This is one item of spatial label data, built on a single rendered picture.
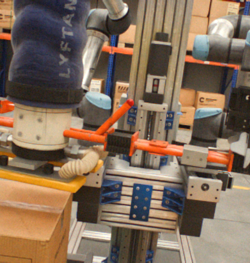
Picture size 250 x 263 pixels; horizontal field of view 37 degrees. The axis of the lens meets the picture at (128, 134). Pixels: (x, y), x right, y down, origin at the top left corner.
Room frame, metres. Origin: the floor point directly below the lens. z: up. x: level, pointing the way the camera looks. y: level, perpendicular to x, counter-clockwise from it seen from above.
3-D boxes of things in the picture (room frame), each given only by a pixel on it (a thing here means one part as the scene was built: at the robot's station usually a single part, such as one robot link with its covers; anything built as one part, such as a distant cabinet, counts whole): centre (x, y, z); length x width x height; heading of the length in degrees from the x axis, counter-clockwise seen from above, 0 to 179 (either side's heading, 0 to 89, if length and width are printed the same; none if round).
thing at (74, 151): (1.11, 0.26, 1.14); 0.34 x 0.25 x 0.06; 80
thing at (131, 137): (1.07, 0.02, 1.20); 0.10 x 0.08 x 0.06; 170
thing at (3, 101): (1.42, 0.52, 1.21); 0.09 x 0.08 x 0.05; 170
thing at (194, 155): (1.03, -0.19, 1.20); 0.07 x 0.07 x 0.04; 80
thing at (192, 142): (1.66, -0.34, 1.09); 0.15 x 0.15 x 0.10
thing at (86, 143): (1.67, 0.15, 1.09); 0.15 x 0.15 x 0.10
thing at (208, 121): (1.66, -0.35, 1.20); 0.13 x 0.12 x 0.14; 76
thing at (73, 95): (1.12, 0.26, 1.32); 0.23 x 0.23 x 0.04
